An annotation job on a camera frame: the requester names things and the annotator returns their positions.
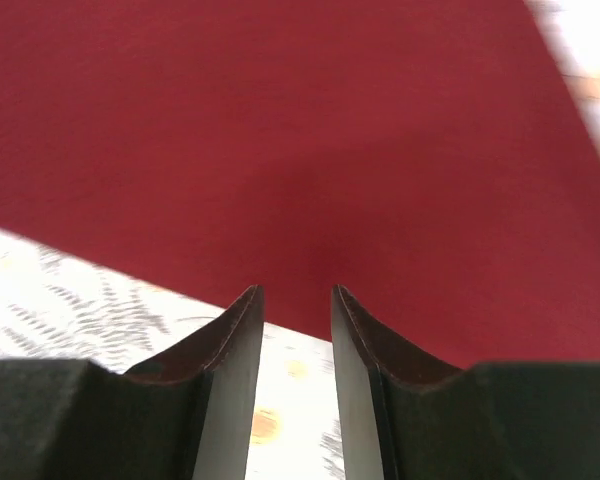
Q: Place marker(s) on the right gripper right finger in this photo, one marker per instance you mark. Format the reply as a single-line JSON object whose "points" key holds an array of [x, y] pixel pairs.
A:
{"points": [[406, 414]]}

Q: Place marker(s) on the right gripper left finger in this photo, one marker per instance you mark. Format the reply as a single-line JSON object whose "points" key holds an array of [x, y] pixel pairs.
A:
{"points": [[185, 413]]}

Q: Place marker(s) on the dark red cloth napkin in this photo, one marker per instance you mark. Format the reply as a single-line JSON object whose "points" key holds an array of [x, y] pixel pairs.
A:
{"points": [[428, 155]]}

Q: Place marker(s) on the floral tablecloth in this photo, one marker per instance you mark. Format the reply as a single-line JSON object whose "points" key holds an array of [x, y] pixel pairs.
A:
{"points": [[53, 304]]}

